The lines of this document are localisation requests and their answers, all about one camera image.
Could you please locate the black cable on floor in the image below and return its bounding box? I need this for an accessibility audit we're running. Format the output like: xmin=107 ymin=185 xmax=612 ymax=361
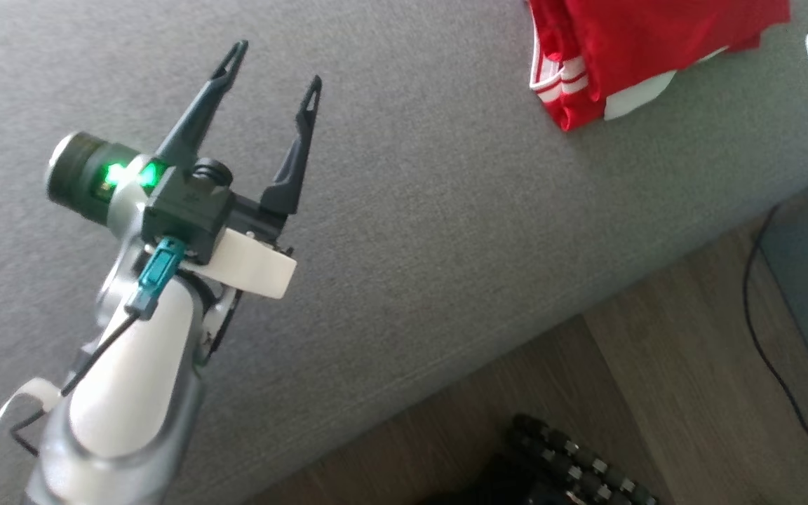
xmin=742 ymin=203 xmax=808 ymax=471

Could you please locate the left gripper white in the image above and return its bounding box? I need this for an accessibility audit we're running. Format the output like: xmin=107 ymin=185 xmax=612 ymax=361
xmin=154 ymin=39 xmax=323 ymax=365

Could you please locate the red Bulls basketball jersey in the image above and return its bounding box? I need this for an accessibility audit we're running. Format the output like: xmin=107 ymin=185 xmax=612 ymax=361
xmin=527 ymin=0 xmax=792 ymax=133

